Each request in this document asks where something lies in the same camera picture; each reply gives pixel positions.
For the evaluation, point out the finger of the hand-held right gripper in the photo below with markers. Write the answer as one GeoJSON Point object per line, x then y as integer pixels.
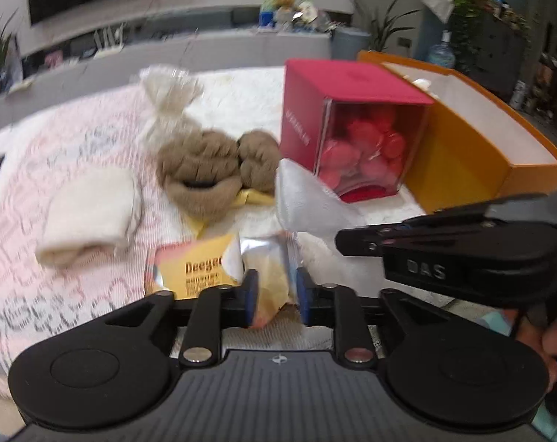
{"type": "Point", "coordinates": [366, 239]}
{"type": "Point", "coordinates": [490, 212]}

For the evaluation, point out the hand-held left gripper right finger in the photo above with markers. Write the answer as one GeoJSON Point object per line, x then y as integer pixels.
{"type": "Point", "coordinates": [304, 299]}

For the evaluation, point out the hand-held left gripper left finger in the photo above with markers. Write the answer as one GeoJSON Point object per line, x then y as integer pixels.
{"type": "Point", "coordinates": [250, 297]}

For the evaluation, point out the yellow foil packet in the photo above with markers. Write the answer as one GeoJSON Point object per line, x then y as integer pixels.
{"type": "Point", "coordinates": [200, 267]}

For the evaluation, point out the orange cardboard box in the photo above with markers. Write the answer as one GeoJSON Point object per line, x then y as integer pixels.
{"type": "Point", "coordinates": [467, 147]}

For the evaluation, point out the brown plush toy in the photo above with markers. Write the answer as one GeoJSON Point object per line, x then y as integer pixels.
{"type": "Point", "coordinates": [205, 165]}

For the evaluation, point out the clear cellophane bag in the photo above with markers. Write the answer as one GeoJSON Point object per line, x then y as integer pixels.
{"type": "Point", "coordinates": [168, 96]}

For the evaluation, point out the red box with pink discs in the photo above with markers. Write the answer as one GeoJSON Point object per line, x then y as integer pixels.
{"type": "Point", "coordinates": [352, 96]}

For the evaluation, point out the dark grey cabinet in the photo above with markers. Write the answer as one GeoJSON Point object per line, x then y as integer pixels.
{"type": "Point", "coordinates": [502, 53]}

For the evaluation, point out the blue water jug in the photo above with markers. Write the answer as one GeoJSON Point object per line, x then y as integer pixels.
{"type": "Point", "coordinates": [442, 54]}

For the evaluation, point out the grey trash can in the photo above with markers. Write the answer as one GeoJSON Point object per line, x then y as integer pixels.
{"type": "Point", "coordinates": [350, 42]}

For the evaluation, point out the pothos plant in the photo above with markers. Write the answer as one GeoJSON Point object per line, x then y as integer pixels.
{"type": "Point", "coordinates": [472, 9]}

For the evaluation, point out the long-leaf potted plant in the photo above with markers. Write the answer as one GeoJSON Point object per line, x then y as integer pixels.
{"type": "Point", "coordinates": [389, 25]}

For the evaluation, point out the pink white lace tablecloth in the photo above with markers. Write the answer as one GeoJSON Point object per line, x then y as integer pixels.
{"type": "Point", "coordinates": [53, 147]}

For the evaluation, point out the white marble television console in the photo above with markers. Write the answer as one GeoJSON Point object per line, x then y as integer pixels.
{"type": "Point", "coordinates": [191, 53]}

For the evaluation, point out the brown teddy bear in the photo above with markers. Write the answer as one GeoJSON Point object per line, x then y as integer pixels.
{"type": "Point", "coordinates": [284, 0]}

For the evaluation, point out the white router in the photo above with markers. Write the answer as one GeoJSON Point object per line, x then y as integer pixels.
{"type": "Point", "coordinates": [108, 39]}

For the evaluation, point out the pink photo card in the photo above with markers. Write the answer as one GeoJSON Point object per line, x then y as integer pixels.
{"type": "Point", "coordinates": [53, 59]}

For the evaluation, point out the green plant in glass vase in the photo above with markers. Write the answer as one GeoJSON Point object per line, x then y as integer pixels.
{"type": "Point", "coordinates": [0, 50]}

